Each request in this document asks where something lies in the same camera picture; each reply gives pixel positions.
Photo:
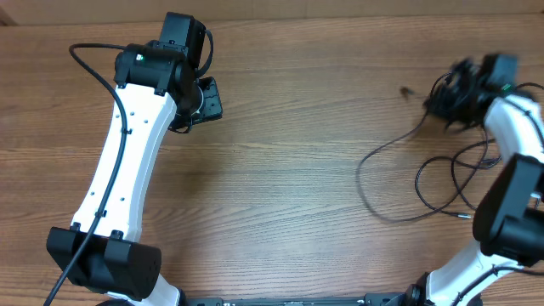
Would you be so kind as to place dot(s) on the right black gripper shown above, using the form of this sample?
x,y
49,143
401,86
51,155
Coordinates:
x,y
438,104

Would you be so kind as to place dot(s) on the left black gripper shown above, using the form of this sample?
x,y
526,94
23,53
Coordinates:
x,y
214,106

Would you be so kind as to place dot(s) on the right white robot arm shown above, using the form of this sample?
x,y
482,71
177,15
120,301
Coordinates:
x,y
507,232

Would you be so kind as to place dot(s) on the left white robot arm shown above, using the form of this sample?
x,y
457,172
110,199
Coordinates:
x,y
158,87

